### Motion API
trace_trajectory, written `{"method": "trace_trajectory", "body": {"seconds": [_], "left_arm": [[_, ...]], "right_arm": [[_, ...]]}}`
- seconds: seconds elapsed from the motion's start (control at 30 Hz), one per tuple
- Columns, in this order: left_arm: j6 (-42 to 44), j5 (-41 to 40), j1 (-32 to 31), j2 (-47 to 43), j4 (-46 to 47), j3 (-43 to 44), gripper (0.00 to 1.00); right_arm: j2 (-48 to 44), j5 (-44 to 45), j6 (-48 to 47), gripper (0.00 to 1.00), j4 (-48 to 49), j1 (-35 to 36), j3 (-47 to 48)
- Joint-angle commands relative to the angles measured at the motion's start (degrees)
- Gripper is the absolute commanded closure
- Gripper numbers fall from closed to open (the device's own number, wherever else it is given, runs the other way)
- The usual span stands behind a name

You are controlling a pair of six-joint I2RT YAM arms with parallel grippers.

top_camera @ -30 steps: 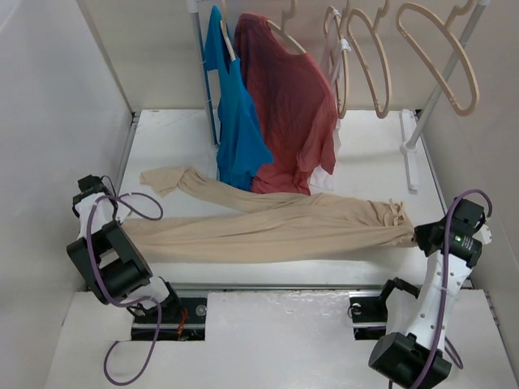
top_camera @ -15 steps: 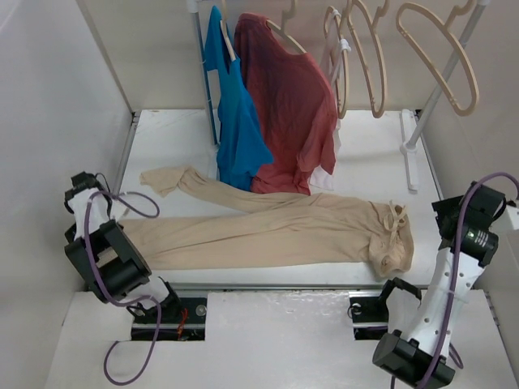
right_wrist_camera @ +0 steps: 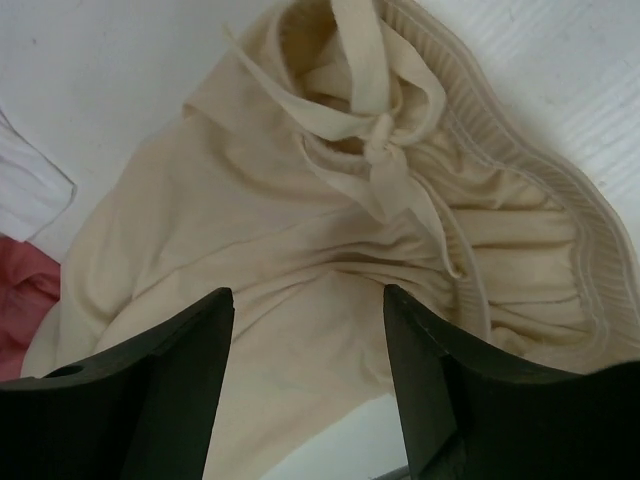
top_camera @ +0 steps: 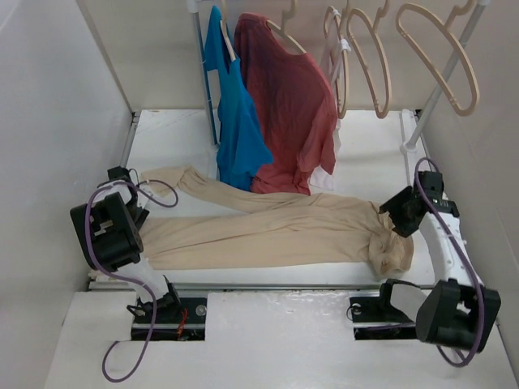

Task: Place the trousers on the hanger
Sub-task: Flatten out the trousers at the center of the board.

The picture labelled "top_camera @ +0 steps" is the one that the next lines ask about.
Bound beige trousers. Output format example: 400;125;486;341
140;166;414;277

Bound beige hanger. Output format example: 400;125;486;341
266;0;307;54
220;0;236;63
343;1;392;119
320;6;351;119
394;0;482;117

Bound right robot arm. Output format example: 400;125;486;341
375;171;501;353

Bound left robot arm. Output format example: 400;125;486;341
70;166;182;323

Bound white garment on hanger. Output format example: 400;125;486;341
310;9;351;192

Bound beige hanger under blue shirt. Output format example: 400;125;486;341
220;0;236;63

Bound beige hanger under white garment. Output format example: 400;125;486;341
320;6;351;119

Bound beige hanger under red shirt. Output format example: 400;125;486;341
266;0;307;54

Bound white clothes rack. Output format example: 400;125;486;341
185;0;491;187

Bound blue t-shirt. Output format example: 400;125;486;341
204;6;273;191

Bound red t-shirt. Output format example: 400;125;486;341
234;13;329;195

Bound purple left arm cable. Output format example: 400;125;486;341
87;173;179;383

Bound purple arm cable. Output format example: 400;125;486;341
87;173;179;383
414;156;487;368

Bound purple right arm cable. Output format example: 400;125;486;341
414;156;487;368

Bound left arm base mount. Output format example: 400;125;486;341
127;296;208;341

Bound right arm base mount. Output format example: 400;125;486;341
346;279;422;341

